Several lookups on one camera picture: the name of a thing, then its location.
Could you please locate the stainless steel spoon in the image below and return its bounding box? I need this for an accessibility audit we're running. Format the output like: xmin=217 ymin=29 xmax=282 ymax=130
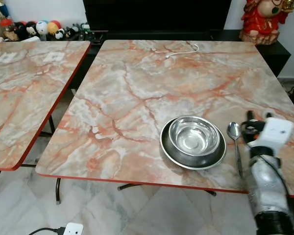
xmin=227 ymin=122 xmax=244 ymax=178

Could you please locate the stainless steel bowl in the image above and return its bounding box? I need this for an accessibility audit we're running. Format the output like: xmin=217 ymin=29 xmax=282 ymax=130
xmin=168 ymin=116 xmax=221 ymax=157

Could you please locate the stainless steel plate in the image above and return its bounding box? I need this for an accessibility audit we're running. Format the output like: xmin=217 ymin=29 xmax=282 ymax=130
xmin=160 ymin=116 xmax=227 ymax=171

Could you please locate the red cartoon figurine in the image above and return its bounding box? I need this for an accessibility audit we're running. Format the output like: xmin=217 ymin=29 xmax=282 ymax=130
xmin=239 ymin=0 xmax=290 ymax=46

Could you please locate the black television screen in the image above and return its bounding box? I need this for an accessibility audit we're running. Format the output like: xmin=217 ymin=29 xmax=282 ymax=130
xmin=83 ymin=0 xmax=232 ymax=33

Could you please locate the white power adapter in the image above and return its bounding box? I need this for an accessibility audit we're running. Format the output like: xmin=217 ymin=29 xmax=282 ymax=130
xmin=63 ymin=223 xmax=84 ymax=235

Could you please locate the white paper sticker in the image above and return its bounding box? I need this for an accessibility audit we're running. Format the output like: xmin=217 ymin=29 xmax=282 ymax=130
xmin=43 ymin=51 xmax=66 ymax=62
xmin=0 ymin=53 xmax=16 ymax=64

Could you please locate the panda plush toy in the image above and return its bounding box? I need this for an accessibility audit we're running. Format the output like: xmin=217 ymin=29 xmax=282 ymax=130
xmin=54 ymin=28 xmax=67 ymax=41

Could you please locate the red hat doll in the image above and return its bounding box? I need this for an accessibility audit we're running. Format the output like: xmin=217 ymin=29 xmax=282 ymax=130
xmin=0 ymin=18 xmax=19 ymax=41

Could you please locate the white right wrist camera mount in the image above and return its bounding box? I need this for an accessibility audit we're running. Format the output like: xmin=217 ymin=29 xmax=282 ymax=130
xmin=247 ymin=117 xmax=294 ymax=151

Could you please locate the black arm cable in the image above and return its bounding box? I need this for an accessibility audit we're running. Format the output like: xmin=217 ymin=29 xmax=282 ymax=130
xmin=255 ymin=154 xmax=294 ymax=216

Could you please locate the black power cable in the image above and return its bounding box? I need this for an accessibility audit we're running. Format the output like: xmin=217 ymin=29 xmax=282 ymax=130
xmin=28 ymin=226 xmax=65 ymax=235

